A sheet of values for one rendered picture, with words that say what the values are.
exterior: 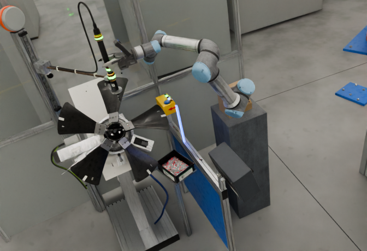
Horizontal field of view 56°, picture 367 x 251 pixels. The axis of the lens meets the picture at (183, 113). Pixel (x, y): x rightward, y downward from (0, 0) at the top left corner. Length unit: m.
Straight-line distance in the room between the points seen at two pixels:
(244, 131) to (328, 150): 1.40
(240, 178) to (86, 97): 1.30
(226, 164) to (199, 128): 1.74
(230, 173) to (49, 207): 2.14
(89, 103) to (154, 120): 0.51
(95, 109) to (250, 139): 1.12
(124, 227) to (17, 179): 0.98
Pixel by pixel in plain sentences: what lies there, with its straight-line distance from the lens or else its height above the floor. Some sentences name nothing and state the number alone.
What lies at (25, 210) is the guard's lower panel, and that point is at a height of 0.26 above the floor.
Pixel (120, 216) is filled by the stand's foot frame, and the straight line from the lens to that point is 3.27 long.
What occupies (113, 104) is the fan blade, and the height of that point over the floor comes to 1.32.
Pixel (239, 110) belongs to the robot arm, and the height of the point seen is 1.19.
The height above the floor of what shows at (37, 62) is 1.58.
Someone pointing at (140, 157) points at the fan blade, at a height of 1.02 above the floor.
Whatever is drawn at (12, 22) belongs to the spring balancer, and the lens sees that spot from 2.50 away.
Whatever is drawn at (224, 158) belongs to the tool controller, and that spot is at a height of 1.24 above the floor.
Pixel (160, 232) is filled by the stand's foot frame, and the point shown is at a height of 0.08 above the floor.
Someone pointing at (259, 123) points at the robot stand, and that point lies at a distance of 2.52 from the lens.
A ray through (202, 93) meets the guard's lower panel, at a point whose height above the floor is 0.71.
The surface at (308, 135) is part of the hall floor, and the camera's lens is 3.85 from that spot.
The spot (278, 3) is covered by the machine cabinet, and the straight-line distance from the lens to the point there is 6.13.
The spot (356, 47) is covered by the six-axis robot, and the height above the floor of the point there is 0.03.
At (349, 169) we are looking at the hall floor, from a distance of 3.55.
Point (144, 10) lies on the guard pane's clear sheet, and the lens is 2.82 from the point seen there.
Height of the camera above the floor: 2.50
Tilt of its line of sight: 35 degrees down
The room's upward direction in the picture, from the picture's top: 12 degrees counter-clockwise
